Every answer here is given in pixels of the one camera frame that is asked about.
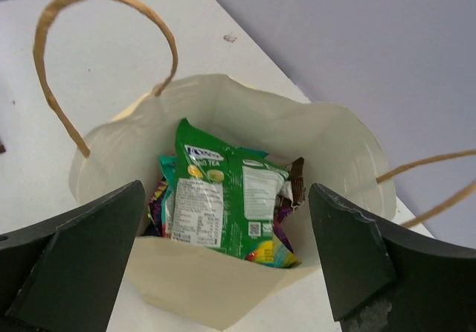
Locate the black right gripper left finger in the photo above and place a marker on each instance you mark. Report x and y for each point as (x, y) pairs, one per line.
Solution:
(64, 273)

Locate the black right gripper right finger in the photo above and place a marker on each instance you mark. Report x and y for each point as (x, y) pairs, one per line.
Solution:
(383, 277)

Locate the dark small candy packet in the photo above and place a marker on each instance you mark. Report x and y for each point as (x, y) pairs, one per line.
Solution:
(293, 192)

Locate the teal snack packet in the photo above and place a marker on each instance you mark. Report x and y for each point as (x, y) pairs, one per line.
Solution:
(168, 163)

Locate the green candy bag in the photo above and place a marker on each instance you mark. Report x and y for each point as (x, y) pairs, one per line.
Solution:
(224, 199)

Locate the brown chocolate bar wrapper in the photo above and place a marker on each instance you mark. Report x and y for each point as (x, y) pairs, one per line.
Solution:
(2, 147)

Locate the brown paper bag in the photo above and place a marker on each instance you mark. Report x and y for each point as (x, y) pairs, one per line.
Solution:
(339, 152)

